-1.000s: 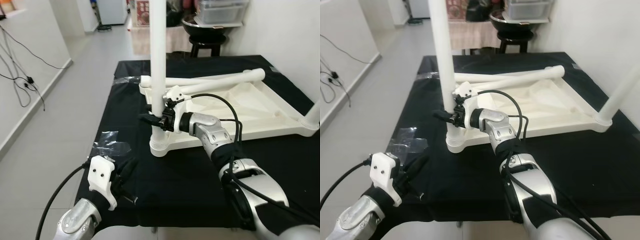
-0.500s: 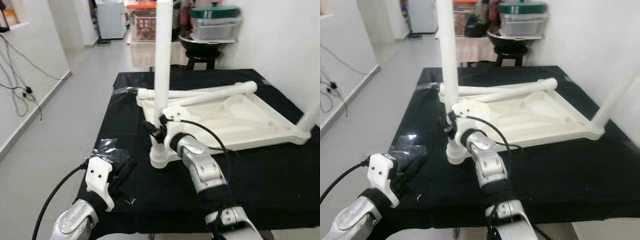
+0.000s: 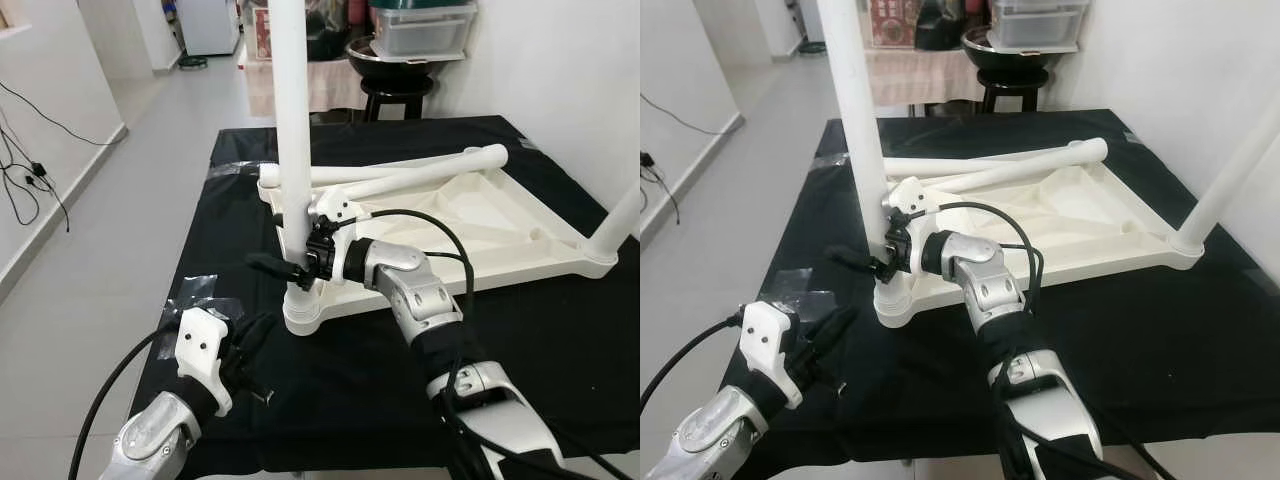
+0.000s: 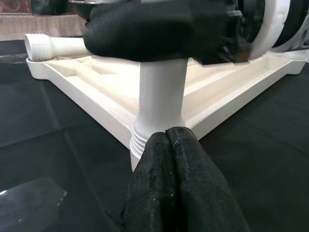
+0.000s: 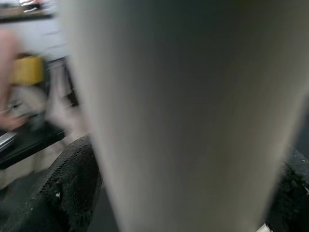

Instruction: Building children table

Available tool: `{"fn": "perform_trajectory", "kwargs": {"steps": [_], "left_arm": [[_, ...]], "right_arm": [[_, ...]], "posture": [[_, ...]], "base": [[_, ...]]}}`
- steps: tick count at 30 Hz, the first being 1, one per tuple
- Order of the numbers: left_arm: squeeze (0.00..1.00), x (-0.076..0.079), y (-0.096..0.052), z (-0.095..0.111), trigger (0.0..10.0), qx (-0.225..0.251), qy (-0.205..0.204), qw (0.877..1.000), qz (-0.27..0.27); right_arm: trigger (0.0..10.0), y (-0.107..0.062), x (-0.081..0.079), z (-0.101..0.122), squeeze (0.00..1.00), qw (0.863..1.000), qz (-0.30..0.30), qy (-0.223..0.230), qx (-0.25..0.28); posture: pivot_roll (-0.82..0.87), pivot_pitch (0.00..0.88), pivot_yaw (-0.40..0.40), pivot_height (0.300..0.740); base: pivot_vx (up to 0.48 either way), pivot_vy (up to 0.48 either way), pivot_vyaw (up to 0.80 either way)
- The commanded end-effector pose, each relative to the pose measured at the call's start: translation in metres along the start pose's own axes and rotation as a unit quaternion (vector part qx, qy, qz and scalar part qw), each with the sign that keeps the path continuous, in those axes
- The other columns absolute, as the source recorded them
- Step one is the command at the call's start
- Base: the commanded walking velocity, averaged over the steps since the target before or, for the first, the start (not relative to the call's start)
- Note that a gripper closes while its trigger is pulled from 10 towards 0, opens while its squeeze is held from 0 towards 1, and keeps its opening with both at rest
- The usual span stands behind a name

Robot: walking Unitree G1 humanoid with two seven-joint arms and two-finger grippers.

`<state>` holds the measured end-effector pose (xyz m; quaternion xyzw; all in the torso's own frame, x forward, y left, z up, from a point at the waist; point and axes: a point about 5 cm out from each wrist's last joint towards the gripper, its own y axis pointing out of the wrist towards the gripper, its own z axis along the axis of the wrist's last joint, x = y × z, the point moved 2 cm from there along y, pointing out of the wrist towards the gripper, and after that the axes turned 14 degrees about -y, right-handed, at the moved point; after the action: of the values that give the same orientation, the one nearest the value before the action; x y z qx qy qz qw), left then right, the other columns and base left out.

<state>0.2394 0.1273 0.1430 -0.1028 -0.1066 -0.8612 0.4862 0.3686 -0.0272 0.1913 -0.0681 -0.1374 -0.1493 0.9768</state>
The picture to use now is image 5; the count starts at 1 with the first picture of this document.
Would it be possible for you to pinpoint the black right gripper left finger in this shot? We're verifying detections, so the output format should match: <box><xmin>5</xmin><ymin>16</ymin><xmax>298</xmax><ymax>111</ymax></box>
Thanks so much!
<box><xmin>0</xmin><ymin>134</ymin><xmax>103</xmax><ymax>232</ymax></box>

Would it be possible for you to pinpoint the yellow box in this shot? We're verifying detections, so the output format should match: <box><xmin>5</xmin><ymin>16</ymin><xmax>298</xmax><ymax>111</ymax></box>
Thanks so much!
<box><xmin>12</xmin><ymin>57</ymin><xmax>45</xmax><ymax>84</ymax></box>

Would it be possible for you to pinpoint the white plastic table leg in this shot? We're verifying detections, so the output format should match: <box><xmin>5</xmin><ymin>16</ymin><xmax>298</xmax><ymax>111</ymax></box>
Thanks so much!
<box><xmin>59</xmin><ymin>0</ymin><xmax>309</xmax><ymax>232</ymax></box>

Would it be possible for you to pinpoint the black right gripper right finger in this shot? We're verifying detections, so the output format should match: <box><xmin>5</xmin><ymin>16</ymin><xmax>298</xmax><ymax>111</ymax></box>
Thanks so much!
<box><xmin>264</xmin><ymin>146</ymin><xmax>309</xmax><ymax>232</ymax></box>

